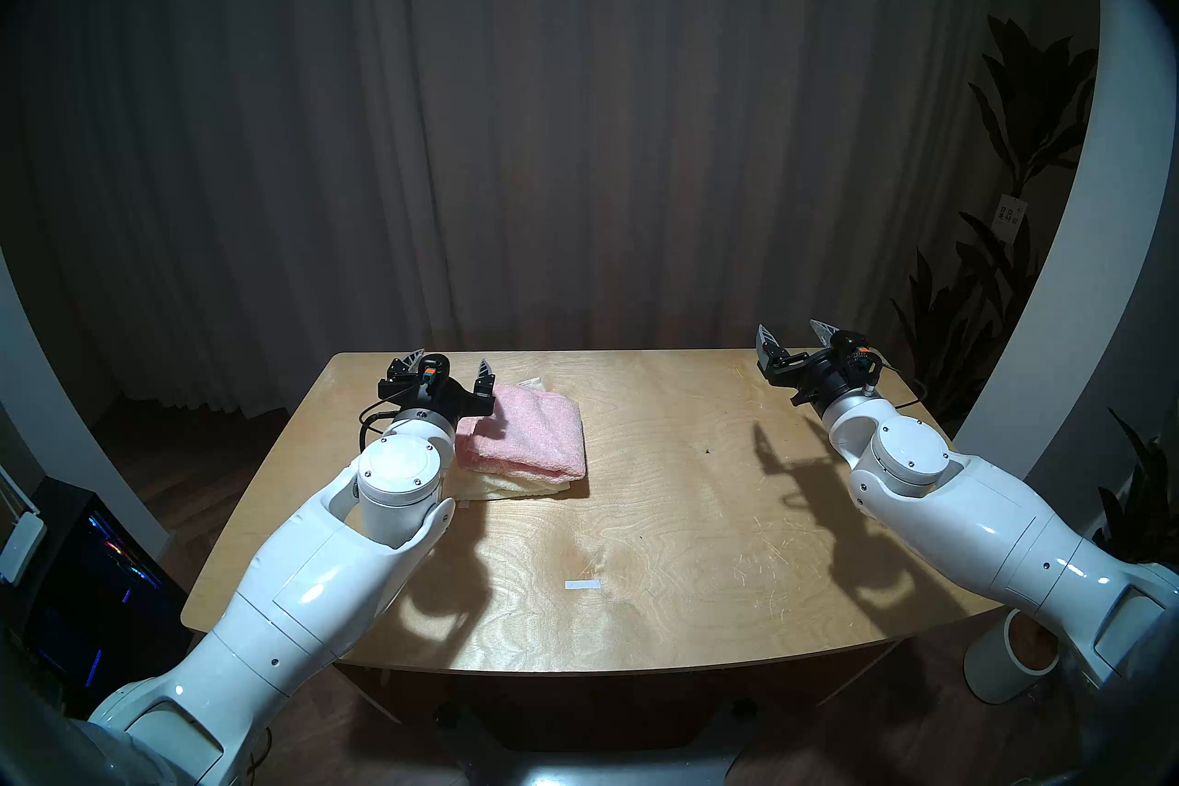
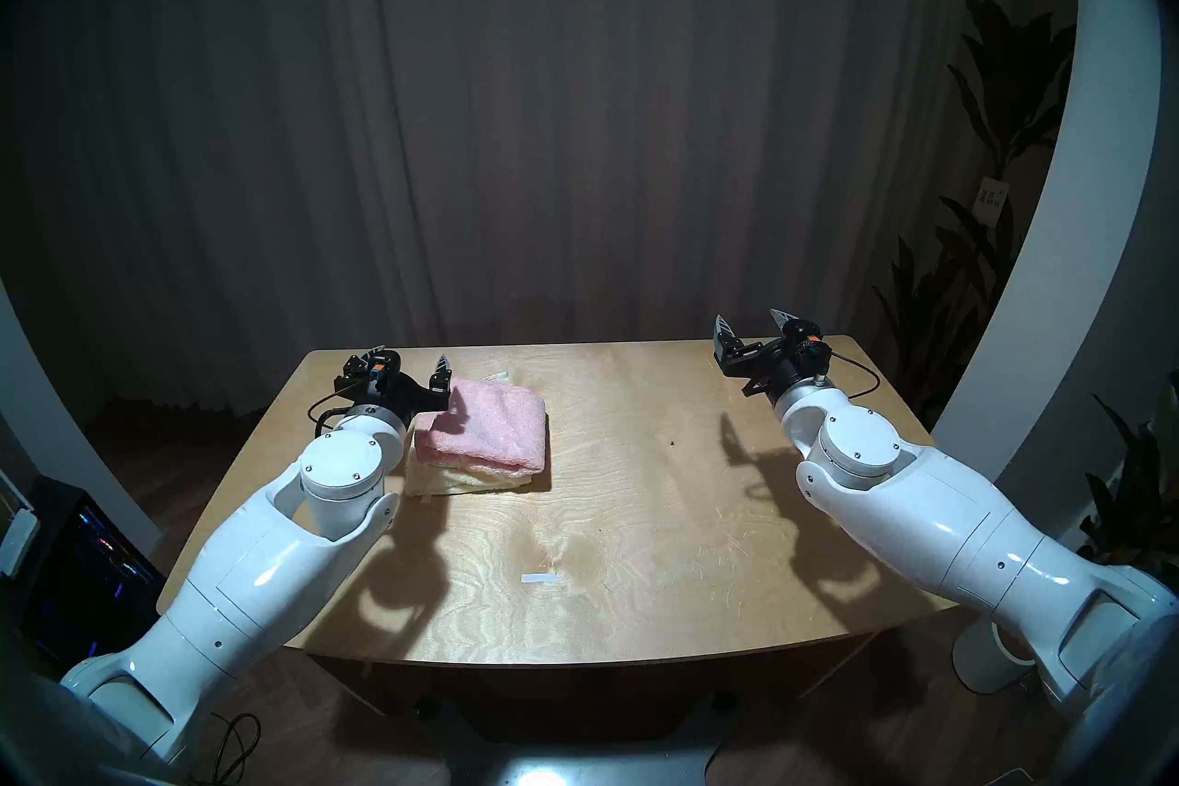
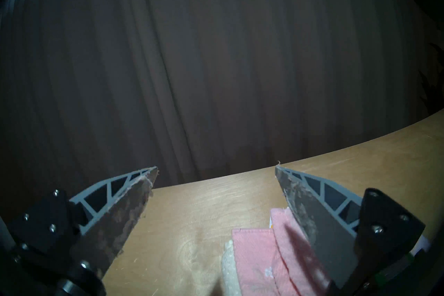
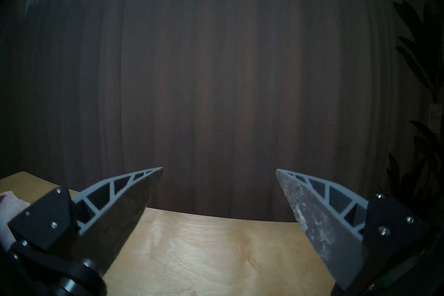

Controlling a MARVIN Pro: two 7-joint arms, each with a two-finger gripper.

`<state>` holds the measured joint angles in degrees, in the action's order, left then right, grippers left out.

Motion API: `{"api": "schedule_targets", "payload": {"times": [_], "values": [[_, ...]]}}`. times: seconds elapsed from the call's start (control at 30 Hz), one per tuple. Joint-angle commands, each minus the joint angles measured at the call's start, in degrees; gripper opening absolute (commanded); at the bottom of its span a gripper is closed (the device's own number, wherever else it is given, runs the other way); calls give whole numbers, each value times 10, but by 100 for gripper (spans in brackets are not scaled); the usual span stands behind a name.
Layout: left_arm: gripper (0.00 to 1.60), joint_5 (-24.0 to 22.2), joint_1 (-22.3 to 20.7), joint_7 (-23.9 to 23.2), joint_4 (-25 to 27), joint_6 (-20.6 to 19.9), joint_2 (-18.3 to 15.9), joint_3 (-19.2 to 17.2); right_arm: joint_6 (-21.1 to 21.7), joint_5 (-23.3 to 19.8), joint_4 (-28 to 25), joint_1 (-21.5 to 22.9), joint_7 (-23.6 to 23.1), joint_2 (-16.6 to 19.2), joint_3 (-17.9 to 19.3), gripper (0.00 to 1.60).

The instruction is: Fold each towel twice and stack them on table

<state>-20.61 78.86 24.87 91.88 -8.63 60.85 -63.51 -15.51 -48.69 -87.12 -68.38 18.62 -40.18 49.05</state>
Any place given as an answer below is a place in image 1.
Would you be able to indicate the grey pleated curtain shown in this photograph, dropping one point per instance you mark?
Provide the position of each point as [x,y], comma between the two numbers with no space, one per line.
[571,112]

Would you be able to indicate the white box device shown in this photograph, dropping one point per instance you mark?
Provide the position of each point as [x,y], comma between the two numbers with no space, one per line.
[20,545]

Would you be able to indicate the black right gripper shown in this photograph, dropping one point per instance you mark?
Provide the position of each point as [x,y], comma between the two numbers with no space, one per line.
[811,374]

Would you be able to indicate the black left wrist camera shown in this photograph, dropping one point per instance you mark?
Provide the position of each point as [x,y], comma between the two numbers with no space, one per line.
[431,370]

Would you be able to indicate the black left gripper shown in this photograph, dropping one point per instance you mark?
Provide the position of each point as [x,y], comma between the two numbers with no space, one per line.
[433,393]

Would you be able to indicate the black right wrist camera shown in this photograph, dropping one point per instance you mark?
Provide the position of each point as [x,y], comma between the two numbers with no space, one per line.
[852,351]

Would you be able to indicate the black computer tower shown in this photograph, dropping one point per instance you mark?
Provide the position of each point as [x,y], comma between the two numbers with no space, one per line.
[101,609]

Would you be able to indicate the white round plant pot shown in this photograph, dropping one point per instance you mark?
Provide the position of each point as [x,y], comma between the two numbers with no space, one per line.
[999,664]

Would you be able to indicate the cream textured towel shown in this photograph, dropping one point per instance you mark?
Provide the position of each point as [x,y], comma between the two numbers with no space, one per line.
[507,485]

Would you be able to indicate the dark plant in white pot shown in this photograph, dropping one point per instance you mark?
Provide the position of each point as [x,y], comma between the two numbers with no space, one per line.
[1142,508]

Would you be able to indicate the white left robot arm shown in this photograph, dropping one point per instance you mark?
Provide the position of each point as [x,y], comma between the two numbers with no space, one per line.
[304,591]

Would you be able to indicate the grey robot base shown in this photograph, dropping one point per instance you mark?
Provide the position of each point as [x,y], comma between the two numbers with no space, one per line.
[589,770]

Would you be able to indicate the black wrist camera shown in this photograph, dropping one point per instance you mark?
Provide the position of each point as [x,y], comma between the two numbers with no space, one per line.
[852,351]
[431,370]

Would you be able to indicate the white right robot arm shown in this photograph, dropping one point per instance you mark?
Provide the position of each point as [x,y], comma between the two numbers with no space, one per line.
[995,517]

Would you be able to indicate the white paper plant tag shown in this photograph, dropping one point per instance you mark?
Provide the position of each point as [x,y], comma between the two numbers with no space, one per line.
[1009,215]

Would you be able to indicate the pink terry towel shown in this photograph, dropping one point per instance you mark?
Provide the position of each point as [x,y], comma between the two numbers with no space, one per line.
[534,434]

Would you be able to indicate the tall dark leafy plant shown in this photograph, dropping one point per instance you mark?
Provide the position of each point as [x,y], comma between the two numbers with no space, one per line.
[1022,112]

